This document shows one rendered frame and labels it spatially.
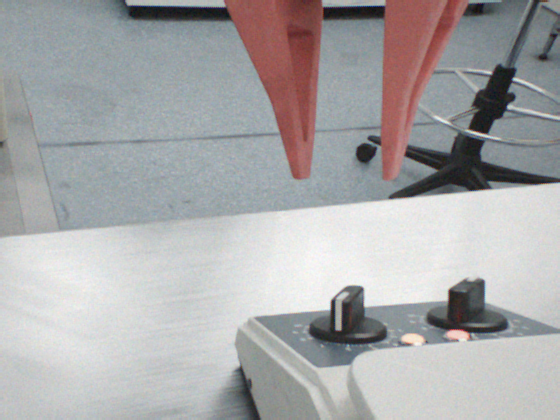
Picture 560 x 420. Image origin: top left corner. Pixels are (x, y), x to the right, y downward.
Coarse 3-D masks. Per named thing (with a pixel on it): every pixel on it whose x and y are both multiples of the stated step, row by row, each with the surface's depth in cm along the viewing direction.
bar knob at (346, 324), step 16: (352, 288) 30; (336, 304) 28; (352, 304) 28; (320, 320) 30; (336, 320) 28; (352, 320) 28; (368, 320) 30; (320, 336) 29; (336, 336) 28; (352, 336) 28; (368, 336) 28; (384, 336) 29
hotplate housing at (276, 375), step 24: (240, 336) 32; (264, 336) 30; (240, 360) 32; (264, 360) 29; (288, 360) 27; (264, 384) 29; (288, 384) 26; (312, 384) 25; (336, 384) 24; (264, 408) 29; (288, 408) 26; (312, 408) 24; (336, 408) 23
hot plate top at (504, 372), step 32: (384, 352) 23; (416, 352) 23; (448, 352) 24; (480, 352) 24; (512, 352) 24; (544, 352) 24; (352, 384) 22; (384, 384) 22; (416, 384) 22; (448, 384) 23; (480, 384) 23; (512, 384) 23; (544, 384) 23; (384, 416) 21; (416, 416) 21; (448, 416) 21; (480, 416) 22; (512, 416) 22; (544, 416) 22
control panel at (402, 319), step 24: (312, 312) 33; (384, 312) 33; (408, 312) 33; (504, 312) 33; (288, 336) 29; (312, 336) 29; (432, 336) 29; (480, 336) 29; (504, 336) 29; (312, 360) 26; (336, 360) 26
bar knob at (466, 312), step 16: (448, 288) 30; (464, 288) 30; (480, 288) 31; (448, 304) 30; (464, 304) 29; (480, 304) 31; (432, 320) 31; (448, 320) 30; (464, 320) 30; (480, 320) 30; (496, 320) 30
